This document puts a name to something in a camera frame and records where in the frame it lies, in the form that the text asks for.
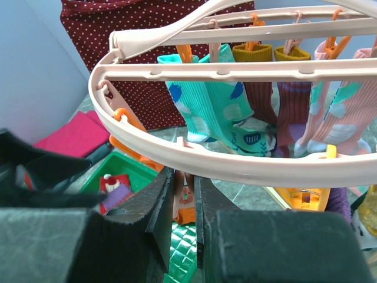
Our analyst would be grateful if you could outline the dark red dotted garment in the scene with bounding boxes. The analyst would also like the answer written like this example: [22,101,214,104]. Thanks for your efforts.
[60,0,256,130]

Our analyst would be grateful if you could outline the teal patterned hanging sock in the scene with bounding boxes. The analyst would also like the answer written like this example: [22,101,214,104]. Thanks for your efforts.
[157,53,216,144]

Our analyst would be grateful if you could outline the maroon yellow striped sock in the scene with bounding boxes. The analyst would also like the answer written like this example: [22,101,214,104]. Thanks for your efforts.
[326,187,351,222]

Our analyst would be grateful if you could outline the red sock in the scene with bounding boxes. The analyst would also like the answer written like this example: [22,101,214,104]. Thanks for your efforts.
[100,174,131,215]

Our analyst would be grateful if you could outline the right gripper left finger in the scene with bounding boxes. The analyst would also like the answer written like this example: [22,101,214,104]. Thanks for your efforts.
[1,168,173,282]

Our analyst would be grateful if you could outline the maroon purple hanging sock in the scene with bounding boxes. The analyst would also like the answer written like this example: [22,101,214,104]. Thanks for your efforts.
[232,44,277,126]

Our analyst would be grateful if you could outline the green plastic tray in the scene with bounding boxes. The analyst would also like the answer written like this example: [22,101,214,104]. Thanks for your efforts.
[71,152,196,282]

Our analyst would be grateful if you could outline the folded pink cloth stack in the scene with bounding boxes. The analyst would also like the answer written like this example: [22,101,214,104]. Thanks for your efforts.
[34,110,113,163]

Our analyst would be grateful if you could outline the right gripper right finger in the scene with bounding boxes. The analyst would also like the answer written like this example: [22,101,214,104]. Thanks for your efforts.
[194,177,373,282]

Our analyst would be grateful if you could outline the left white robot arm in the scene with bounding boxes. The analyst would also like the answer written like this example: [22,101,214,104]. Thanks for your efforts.
[1,129,104,208]

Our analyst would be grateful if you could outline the pink round clip hanger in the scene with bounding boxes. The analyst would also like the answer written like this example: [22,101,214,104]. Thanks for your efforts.
[89,1,376,188]

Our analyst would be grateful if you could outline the orange sock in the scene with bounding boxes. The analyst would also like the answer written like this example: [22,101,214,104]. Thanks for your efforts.
[173,207,196,225]

